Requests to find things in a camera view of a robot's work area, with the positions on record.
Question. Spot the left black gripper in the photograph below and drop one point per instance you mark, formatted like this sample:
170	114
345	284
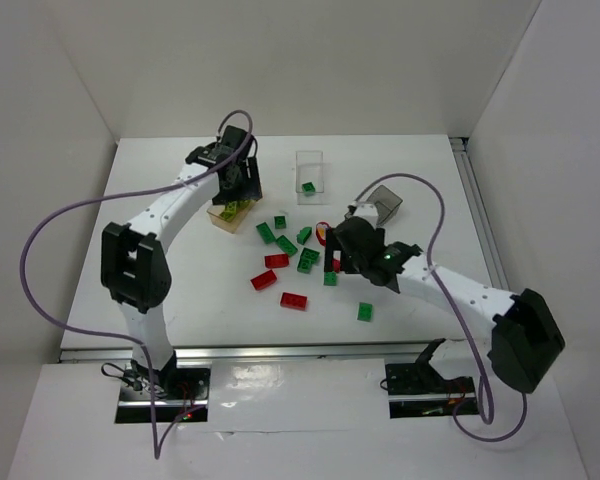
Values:
242	190

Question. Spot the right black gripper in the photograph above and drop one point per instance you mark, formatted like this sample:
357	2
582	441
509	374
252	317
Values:
331	248

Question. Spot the lime lego brick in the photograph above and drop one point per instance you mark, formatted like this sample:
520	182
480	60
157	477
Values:
229	212
245	205

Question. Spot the dark green lego brick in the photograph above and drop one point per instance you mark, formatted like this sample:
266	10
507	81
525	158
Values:
310	255
280	222
286	246
365	312
330	279
308	188
304	266

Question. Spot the smoky grey container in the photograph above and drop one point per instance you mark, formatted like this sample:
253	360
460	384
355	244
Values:
387	203

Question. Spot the long dark green lego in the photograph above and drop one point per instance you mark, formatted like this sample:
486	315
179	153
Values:
265	233

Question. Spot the dark green rounded lego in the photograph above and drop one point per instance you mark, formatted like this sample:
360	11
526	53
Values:
303	235

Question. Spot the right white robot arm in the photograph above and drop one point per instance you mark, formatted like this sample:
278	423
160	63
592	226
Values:
525	339

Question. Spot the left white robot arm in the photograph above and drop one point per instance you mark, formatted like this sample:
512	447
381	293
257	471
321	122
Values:
134	266

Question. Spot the amber transparent container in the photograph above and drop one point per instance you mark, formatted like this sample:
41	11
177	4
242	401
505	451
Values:
214	210

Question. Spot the red flower lego piece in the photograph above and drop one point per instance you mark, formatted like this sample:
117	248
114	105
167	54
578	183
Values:
321	229

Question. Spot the clear transparent container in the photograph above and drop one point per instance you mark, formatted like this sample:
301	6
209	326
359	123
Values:
309	167

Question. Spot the red rounded lego brick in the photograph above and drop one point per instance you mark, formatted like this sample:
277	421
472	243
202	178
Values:
264	280

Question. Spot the aluminium front rail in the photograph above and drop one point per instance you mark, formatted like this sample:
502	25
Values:
381	349

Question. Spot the aluminium side rail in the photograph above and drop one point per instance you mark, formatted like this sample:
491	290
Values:
459	148

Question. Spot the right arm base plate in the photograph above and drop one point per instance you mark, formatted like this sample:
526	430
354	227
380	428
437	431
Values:
418	391

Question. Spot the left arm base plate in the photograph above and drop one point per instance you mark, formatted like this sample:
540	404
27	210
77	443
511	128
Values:
190	391

